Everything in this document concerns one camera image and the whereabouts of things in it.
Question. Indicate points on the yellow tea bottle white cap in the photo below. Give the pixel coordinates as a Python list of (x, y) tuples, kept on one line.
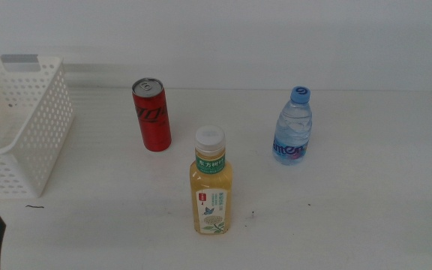
[(211, 180)]

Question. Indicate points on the clear water bottle blue cap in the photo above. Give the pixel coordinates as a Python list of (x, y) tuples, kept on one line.
[(293, 131)]

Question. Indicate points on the red soda can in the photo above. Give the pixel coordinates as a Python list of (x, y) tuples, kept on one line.
[(152, 123)]

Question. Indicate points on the small dark thread scrap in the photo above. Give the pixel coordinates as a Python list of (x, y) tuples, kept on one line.
[(35, 206)]

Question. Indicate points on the white perforated plastic basket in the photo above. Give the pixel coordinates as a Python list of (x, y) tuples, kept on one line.
[(47, 123)]

